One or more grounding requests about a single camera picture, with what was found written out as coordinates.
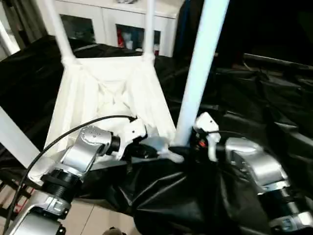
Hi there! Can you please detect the white plastic table leg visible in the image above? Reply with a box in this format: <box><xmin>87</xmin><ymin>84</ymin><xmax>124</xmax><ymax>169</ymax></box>
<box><xmin>174</xmin><ymin>0</ymin><xmax>230</xmax><ymax>147</ymax></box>
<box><xmin>42</xmin><ymin>0</ymin><xmax>79</xmax><ymax>64</ymax></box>
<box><xmin>0</xmin><ymin>105</ymin><xmax>42</xmax><ymax>169</ymax></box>
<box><xmin>142</xmin><ymin>0</ymin><xmax>157</xmax><ymax>62</ymax></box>

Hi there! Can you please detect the black plastic mat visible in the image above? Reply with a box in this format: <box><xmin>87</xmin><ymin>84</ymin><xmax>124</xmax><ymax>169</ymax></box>
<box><xmin>0</xmin><ymin>35</ymin><xmax>313</xmax><ymax>235</ymax></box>

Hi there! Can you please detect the red carton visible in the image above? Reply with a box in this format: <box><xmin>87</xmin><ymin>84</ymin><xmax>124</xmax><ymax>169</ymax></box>
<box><xmin>116</xmin><ymin>27</ymin><xmax>126</xmax><ymax>48</ymax></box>

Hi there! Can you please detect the black cabinet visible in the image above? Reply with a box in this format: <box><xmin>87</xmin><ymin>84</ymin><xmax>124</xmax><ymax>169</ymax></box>
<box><xmin>176</xmin><ymin>0</ymin><xmax>247</xmax><ymax>62</ymax></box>

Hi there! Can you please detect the white cabinet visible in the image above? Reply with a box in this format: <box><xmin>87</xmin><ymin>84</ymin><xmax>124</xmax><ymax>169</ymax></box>
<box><xmin>46</xmin><ymin>0</ymin><xmax>184</xmax><ymax>57</ymax></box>

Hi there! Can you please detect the black metal stand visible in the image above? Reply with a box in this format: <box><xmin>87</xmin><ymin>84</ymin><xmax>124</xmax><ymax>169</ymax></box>
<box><xmin>0</xmin><ymin>169</ymin><xmax>32</xmax><ymax>221</ymax></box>

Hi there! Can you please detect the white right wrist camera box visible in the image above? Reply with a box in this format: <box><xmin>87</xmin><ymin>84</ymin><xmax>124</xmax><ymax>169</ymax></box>
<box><xmin>195</xmin><ymin>112</ymin><xmax>221</xmax><ymax>162</ymax></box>

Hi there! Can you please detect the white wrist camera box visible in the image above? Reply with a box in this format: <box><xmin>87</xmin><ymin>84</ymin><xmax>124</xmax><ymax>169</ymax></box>
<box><xmin>195</xmin><ymin>112</ymin><xmax>221</xmax><ymax>162</ymax></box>
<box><xmin>112</xmin><ymin>117</ymin><xmax>148</xmax><ymax>161</ymax></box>

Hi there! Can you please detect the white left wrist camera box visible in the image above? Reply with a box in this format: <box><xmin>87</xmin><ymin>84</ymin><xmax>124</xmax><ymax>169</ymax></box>
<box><xmin>112</xmin><ymin>117</ymin><xmax>148</xmax><ymax>161</ymax></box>

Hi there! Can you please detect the red cable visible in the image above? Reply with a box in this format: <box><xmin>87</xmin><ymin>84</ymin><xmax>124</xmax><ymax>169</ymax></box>
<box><xmin>14</xmin><ymin>193</ymin><xmax>31</xmax><ymax>216</ymax></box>

